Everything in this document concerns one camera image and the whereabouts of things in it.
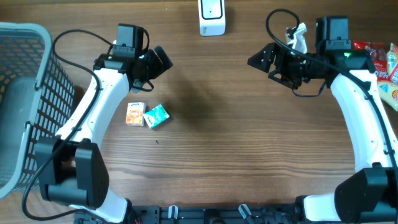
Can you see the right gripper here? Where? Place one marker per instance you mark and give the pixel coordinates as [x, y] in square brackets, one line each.
[271, 50]

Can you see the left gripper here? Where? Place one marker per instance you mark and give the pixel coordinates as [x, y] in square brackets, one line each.
[158, 67]

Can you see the orange tissue pack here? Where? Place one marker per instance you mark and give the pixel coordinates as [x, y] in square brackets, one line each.
[135, 114]

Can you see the green tissue pack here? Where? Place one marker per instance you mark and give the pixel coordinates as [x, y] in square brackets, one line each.
[156, 116]

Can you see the red snack bag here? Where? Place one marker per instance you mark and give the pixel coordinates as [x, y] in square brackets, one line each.
[378, 55]

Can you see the yellow wet wipes pack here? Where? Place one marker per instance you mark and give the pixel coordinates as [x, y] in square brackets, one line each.
[387, 84]

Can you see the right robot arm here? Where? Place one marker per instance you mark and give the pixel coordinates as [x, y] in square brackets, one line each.
[370, 194]

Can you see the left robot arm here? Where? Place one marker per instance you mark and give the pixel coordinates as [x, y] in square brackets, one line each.
[72, 170]

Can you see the white barcode scanner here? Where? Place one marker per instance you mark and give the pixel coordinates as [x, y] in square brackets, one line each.
[212, 17]

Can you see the grey plastic mesh basket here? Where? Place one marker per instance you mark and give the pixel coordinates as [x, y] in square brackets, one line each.
[37, 98]

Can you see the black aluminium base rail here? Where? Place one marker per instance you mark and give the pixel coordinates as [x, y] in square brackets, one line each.
[266, 214]

